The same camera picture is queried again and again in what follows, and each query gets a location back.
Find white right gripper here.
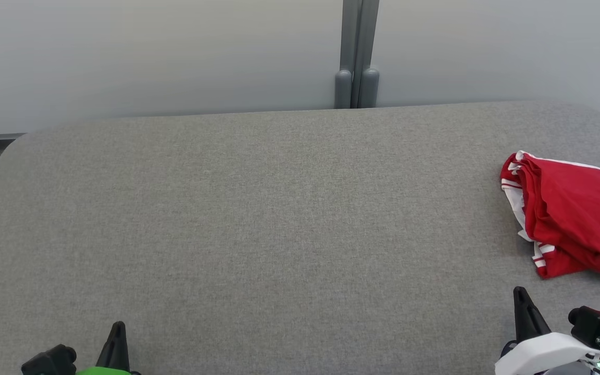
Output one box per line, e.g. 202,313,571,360
494,286,600,375

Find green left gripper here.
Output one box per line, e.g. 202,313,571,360
75,321,142,375

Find red white Bulls shorts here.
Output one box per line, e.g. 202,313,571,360
515,151,600,283

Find grey partition post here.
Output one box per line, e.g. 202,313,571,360
334,0,381,109

